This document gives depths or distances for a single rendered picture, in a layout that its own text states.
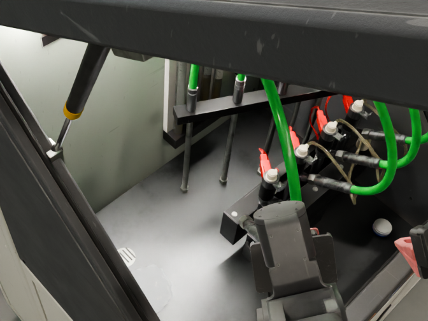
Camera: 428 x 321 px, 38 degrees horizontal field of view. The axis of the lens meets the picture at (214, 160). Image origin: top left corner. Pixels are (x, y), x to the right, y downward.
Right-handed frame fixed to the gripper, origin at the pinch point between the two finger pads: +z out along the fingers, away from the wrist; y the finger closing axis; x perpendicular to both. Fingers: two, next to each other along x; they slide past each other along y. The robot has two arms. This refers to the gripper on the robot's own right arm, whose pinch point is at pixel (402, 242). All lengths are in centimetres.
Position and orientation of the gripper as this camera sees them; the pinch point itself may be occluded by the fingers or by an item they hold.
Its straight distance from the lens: 92.0
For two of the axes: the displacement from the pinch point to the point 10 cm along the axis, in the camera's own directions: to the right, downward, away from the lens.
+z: -4.0, -0.8, 9.1
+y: -3.0, -9.3, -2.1
